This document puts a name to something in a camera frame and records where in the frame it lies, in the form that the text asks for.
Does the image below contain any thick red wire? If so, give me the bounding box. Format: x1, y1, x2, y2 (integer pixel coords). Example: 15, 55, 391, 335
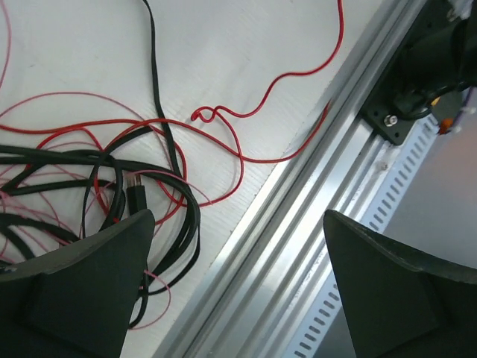
0, 0, 344, 226

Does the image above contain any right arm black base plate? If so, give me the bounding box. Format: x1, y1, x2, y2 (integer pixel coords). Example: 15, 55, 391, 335
363, 66, 422, 146

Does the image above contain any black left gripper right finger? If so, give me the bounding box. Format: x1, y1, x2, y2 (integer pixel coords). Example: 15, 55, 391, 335
323, 210, 476, 357

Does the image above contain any round black usb cable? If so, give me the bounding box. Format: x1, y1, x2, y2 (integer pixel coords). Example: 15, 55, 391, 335
0, 125, 195, 329

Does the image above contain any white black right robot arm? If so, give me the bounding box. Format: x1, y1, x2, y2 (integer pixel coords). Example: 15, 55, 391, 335
391, 1, 476, 121

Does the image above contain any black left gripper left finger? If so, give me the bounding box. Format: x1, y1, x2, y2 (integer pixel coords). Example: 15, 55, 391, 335
1, 210, 154, 357

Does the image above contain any thin pink wire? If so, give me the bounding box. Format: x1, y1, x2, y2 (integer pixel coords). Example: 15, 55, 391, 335
0, 0, 212, 331

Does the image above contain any aluminium frame rail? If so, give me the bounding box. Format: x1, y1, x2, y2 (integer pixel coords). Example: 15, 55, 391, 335
155, 1, 424, 357

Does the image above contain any white slotted cable duct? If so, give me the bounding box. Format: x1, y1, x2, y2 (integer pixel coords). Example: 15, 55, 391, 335
280, 116, 437, 357

